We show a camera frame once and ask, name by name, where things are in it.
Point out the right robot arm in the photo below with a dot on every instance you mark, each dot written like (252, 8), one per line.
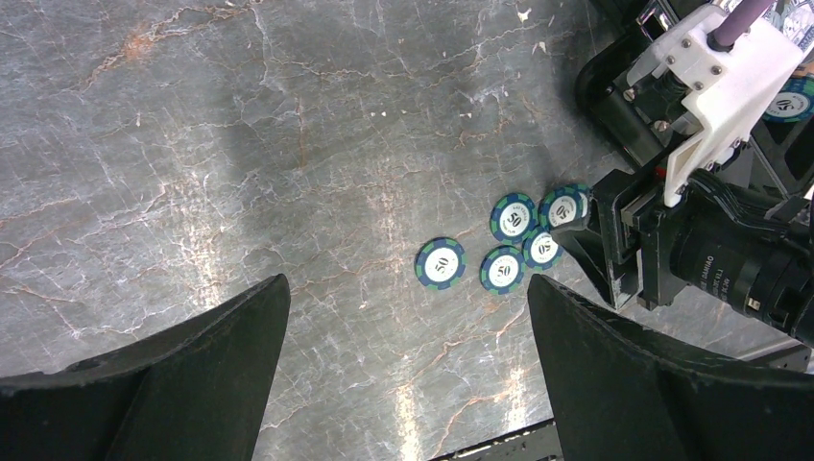
(751, 252)

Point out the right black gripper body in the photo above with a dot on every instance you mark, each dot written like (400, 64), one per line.
(639, 239)

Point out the teal chip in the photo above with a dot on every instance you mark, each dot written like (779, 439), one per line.
(558, 207)
(502, 270)
(440, 263)
(513, 218)
(582, 192)
(794, 102)

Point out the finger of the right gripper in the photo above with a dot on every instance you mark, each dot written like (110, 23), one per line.
(583, 240)

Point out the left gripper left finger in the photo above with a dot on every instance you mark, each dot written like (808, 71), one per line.
(194, 391)

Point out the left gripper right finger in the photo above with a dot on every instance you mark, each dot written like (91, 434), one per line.
(621, 391)

